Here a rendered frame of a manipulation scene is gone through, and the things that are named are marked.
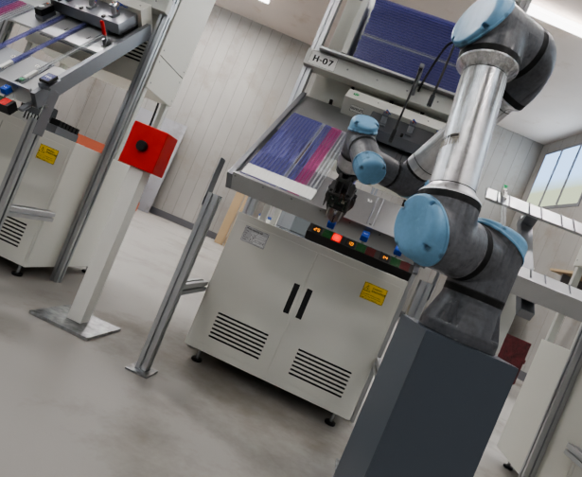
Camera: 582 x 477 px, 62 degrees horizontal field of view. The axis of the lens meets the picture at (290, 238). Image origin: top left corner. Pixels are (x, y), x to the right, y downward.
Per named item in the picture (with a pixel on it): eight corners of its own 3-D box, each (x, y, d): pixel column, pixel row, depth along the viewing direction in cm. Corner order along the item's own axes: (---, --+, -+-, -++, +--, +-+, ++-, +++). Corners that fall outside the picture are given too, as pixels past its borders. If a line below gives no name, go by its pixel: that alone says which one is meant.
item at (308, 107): (436, 201, 178) (442, 190, 175) (274, 138, 188) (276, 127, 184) (448, 159, 202) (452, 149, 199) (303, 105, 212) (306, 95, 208)
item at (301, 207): (418, 267, 151) (427, 251, 146) (230, 188, 160) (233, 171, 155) (419, 264, 152) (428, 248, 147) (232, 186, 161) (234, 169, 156)
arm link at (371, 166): (404, 175, 117) (394, 150, 125) (369, 155, 112) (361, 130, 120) (383, 197, 121) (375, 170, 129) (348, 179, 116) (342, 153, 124)
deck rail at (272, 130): (230, 188, 160) (232, 174, 156) (224, 186, 161) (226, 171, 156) (303, 105, 212) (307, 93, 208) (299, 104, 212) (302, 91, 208)
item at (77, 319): (86, 341, 166) (173, 132, 166) (27, 312, 170) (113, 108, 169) (119, 331, 190) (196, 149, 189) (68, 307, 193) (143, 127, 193)
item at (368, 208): (422, 258, 150) (426, 251, 148) (233, 181, 159) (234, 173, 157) (432, 223, 164) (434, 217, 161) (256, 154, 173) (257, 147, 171)
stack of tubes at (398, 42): (471, 98, 192) (498, 36, 191) (351, 56, 199) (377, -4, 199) (465, 109, 204) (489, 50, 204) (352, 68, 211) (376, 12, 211)
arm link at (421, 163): (569, 44, 102) (405, 183, 134) (537, 16, 97) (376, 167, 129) (590, 75, 95) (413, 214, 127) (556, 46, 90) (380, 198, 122)
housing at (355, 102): (445, 166, 200) (459, 137, 190) (336, 125, 207) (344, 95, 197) (448, 157, 206) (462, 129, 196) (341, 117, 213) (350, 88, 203)
